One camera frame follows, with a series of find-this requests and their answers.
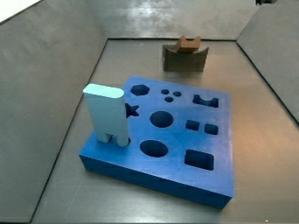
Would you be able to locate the brown arch object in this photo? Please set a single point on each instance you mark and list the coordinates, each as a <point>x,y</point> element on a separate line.
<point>188,46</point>

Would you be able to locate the light blue oval peg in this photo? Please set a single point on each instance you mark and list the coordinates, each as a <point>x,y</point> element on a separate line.
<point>109,112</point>

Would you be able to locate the blue foam shape board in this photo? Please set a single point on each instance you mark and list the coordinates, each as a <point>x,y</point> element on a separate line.
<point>180,153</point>

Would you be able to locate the dark grey curved fixture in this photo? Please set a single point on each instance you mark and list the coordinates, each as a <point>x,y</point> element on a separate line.
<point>184,62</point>

